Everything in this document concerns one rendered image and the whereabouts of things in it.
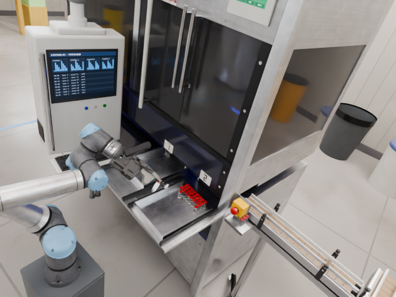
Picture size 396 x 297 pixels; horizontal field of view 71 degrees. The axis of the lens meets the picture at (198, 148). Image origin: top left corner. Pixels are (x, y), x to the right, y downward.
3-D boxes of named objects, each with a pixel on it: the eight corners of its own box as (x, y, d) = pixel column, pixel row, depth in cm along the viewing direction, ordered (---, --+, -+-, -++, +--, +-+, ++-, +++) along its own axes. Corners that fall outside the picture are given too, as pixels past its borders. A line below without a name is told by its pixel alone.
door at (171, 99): (135, 90, 188) (143, -8, 156) (179, 122, 164) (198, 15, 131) (135, 90, 188) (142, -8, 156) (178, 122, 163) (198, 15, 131)
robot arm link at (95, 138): (81, 136, 114) (93, 120, 114) (102, 152, 116) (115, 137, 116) (74, 138, 106) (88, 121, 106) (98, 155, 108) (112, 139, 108)
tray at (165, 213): (182, 184, 169) (182, 180, 167) (211, 213, 155) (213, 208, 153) (133, 206, 148) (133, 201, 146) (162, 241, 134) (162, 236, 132)
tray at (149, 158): (163, 150, 195) (164, 146, 193) (187, 171, 181) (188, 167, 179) (119, 164, 173) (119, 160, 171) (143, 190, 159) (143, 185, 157)
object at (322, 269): (232, 214, 162) (240, 195, 154) (248, 204, 172) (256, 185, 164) (343, 313, 126) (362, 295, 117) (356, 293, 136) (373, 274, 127)
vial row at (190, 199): (180, 191, 164) (181, 185, 161) (200, 211, 154) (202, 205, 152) (177, 192, 162) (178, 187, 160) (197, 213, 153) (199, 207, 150)
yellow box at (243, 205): (237, 204, 153) (241, 195, 149) (247, 213, 149) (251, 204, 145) (228, 210, 148) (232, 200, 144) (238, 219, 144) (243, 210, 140)
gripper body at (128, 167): (131, 181, 116) (107, 163, 114) (144, 165, 120) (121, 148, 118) (134, 179, 109) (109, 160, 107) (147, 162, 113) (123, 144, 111)
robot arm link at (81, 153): (71, 175, 104) (89, 152, 104) (60, 158, 111) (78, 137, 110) (87, 181, 111) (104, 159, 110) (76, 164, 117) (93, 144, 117)
